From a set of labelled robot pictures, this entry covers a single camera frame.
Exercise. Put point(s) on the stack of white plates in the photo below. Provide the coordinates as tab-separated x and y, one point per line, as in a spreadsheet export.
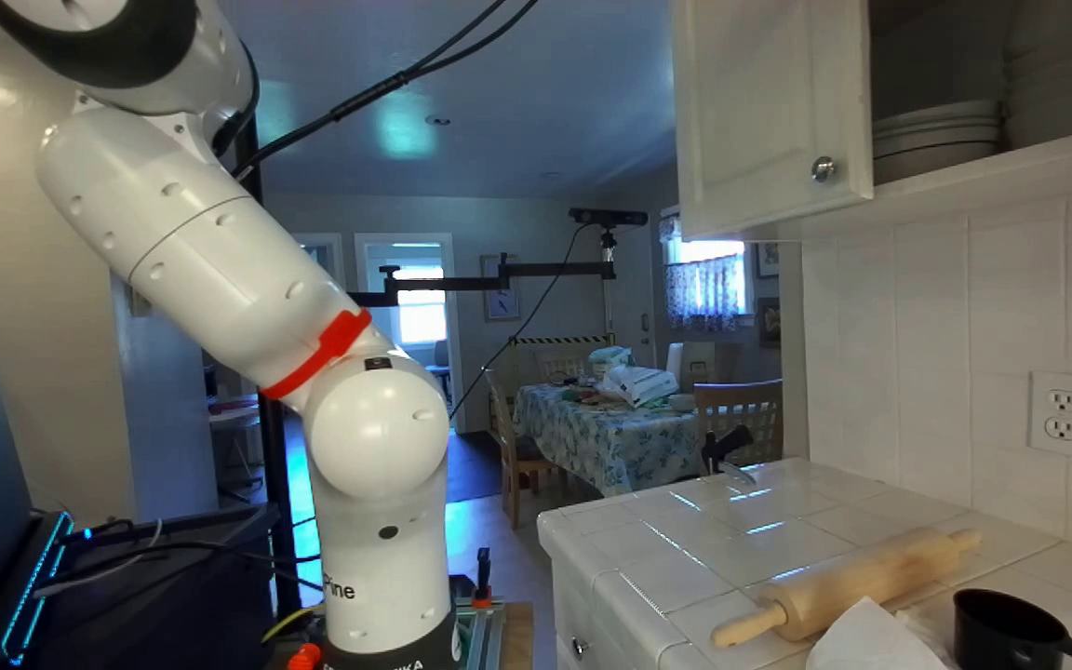
926	138

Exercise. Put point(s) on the black measuring cup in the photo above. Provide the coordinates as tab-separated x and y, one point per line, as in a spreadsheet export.
996	629

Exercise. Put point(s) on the wooden rolling pin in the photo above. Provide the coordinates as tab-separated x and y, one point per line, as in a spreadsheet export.
805	606

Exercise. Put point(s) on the floral window curtain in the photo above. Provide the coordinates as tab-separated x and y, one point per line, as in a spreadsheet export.
704	282

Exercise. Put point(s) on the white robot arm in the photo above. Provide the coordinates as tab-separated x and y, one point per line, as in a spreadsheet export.
139	178

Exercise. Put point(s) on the black camera bar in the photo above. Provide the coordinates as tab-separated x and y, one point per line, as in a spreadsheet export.
609	219

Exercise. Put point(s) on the black camera stand pole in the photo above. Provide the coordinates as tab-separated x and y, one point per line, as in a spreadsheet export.
436	284

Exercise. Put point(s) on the white wall outlet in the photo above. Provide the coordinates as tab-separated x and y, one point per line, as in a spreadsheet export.
1049	415

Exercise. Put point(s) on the white cabinet door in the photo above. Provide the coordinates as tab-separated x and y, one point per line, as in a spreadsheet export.
771	111

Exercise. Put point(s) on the table with floral cloth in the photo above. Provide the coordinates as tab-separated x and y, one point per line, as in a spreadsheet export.
613	448

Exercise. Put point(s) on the wooden chair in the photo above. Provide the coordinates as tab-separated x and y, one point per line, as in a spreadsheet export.
738	423

